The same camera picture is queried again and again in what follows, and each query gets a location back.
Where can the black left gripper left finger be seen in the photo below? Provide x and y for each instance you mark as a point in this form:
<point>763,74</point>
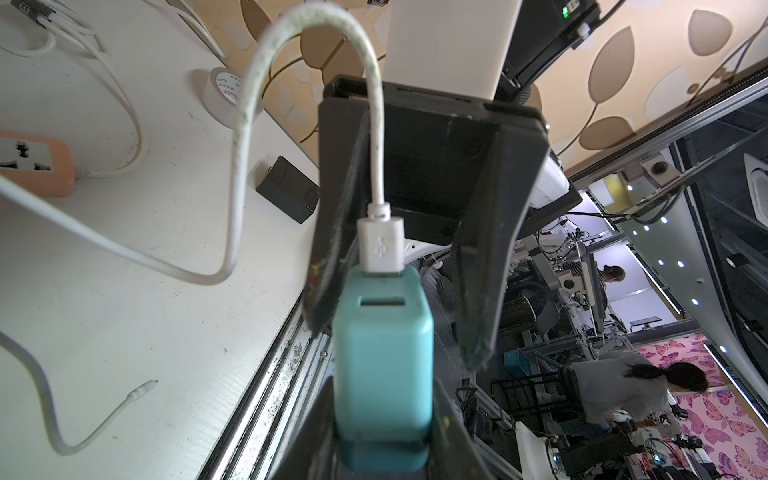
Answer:
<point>311,454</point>

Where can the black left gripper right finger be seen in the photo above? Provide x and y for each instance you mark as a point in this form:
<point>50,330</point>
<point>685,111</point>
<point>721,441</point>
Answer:
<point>452,452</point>

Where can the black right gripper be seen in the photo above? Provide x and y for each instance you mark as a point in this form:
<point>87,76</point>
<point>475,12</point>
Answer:
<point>451,162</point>

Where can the teal usb charger adapter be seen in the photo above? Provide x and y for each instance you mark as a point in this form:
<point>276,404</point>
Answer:
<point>383,333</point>

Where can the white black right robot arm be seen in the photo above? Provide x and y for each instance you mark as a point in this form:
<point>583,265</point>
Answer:
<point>539,72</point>

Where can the black block on table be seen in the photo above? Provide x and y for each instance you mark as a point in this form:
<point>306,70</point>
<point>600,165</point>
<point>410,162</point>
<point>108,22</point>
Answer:
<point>288,189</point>

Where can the person in grey shirt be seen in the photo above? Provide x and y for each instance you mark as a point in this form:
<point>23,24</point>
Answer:
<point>632,383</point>

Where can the white tape roll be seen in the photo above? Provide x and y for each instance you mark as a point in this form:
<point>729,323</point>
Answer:
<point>221,94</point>

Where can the pink power strip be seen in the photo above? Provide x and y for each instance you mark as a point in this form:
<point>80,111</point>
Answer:
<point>43,166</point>

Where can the aluminium frame rail front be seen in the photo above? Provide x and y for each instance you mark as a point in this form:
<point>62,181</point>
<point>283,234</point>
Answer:
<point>274,404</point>

